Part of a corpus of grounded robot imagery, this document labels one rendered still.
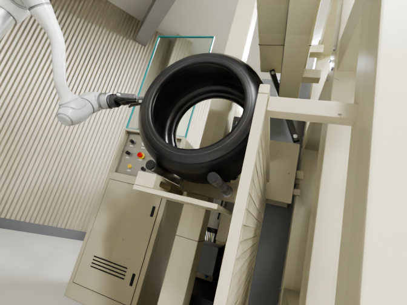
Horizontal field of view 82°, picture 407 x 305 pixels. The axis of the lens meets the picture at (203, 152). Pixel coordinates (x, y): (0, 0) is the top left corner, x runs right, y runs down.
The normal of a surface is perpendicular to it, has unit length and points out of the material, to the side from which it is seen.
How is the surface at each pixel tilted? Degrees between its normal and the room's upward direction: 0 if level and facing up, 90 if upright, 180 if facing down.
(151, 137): 98
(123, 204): 90
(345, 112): 90
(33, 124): 90
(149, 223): 90
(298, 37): 162
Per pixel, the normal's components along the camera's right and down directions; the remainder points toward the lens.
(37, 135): 0.52, -0.09
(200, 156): -0.23, -0.13
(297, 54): -0.31, 0.80
